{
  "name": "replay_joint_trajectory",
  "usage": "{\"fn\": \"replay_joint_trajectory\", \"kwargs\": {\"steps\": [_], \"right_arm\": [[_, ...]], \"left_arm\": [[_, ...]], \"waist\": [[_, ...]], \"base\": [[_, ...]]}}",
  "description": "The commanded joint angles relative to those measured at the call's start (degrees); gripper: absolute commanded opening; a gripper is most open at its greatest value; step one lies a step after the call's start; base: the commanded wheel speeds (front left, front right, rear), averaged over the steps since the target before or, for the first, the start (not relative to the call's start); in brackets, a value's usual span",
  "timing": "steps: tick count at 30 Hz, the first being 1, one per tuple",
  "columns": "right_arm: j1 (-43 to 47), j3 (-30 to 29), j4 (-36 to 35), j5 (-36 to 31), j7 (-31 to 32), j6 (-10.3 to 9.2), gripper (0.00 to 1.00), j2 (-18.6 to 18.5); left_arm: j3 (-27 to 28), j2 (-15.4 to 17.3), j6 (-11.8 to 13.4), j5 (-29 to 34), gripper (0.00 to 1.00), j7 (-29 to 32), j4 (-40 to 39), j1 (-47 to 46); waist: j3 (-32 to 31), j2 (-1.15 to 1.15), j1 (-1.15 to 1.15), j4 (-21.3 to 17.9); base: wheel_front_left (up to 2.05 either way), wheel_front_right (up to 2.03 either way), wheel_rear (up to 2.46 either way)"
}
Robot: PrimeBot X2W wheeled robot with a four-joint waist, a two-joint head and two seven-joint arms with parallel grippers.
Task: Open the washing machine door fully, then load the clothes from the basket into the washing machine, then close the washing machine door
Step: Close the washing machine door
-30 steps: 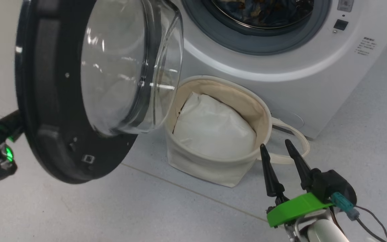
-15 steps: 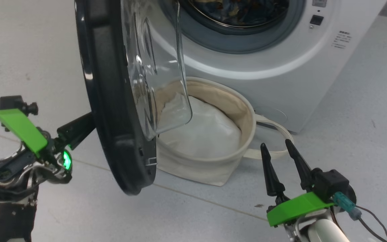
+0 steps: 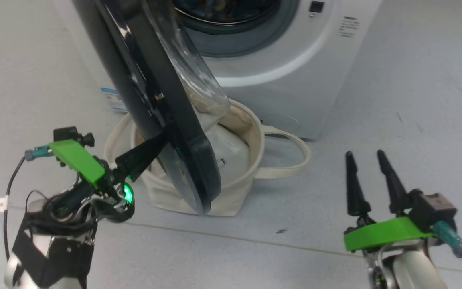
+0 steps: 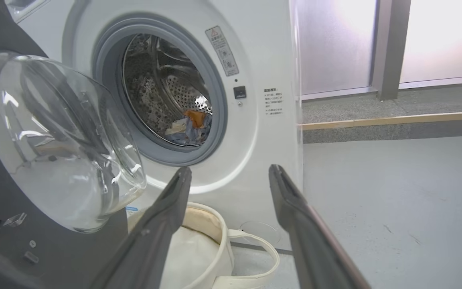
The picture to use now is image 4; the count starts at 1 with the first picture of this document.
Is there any grey window frame pillar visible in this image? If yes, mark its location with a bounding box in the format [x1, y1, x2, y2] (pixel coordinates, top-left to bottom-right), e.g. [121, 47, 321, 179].
[371, 0, 412, 101]

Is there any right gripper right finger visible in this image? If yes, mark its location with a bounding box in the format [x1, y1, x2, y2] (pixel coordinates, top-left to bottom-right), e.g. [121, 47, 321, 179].
[268, 163, 372, 289]

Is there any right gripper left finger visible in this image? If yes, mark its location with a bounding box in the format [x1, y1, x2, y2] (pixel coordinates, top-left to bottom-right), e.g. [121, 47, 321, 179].
[91, 166, 193, 289]

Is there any grey warning sticker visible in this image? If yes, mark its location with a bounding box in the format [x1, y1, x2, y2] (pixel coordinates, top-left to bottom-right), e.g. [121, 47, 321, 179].
[205, 25, 240, 77]

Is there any dark washing machine door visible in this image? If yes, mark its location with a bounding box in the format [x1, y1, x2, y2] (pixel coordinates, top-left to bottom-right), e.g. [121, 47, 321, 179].
[0, 0, 148, 289]

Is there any wooden floor edge strip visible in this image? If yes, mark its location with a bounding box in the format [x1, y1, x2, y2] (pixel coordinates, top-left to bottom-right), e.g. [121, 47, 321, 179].
[301, 110, 462, 131]

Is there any cream canvas laundry basket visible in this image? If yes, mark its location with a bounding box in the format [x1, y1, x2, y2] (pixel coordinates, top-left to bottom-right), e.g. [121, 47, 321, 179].
[128, 201, 281, 289]

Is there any white front-load washing machine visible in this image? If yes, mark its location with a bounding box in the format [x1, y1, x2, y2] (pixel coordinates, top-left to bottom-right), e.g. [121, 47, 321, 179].
[4, 0, 304, 252]

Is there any orange blue patchwork garment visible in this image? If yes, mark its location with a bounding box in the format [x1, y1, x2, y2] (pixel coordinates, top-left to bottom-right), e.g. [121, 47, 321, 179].
[166, 109, 210, 135]

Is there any blue bear print garment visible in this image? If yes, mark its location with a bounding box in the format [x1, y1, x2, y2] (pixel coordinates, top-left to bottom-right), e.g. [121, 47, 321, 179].
[167, 114, 213, 146]

